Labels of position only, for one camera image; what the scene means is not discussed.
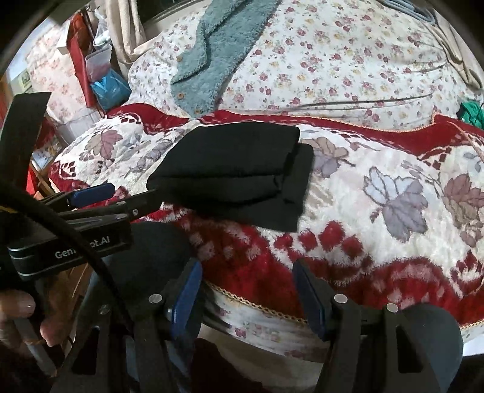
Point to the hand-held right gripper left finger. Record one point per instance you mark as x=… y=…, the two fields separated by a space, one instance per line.
x=189 y=294

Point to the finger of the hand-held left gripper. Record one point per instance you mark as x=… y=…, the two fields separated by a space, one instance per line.
x=141 y=200
x=92 y=193

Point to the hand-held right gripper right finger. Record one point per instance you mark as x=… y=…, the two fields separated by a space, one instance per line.
x=308 y=298

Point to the black pants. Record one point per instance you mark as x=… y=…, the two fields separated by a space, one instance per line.
x=227 y=170

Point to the person's left hand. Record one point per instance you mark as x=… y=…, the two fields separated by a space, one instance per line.
x=19 y=306

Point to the white plastic bin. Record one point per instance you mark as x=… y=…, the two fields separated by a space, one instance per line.
x=75 y=124

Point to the red and white leaf blanket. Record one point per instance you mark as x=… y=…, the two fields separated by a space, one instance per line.
x=378 y=234

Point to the blue plastic bag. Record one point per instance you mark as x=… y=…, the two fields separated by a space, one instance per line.
x=109 y=88

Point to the pink floral cloth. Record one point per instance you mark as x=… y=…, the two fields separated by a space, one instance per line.
x=53 y=75

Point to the clear plastic bag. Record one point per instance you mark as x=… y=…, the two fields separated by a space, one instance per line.
x=98 y=62

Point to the person's right leg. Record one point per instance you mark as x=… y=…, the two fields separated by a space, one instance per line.
x=435 y=340

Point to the red cloth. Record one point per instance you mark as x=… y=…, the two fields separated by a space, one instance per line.
x=81 y=56

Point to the teal fleece garment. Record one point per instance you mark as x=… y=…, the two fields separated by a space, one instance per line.
x=211 y=56

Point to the beige curtain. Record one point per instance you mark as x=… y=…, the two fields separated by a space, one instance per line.
x=124 y=34

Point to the white floral bed sheet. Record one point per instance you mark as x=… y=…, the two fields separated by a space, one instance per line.
x=340 y=68

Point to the green cloth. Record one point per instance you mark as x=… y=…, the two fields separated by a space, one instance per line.
x=472 y=111

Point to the beige cloth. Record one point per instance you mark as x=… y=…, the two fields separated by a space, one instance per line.
x=457 y=53

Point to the grey folded cloth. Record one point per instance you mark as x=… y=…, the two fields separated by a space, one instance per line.
x=408 y=9

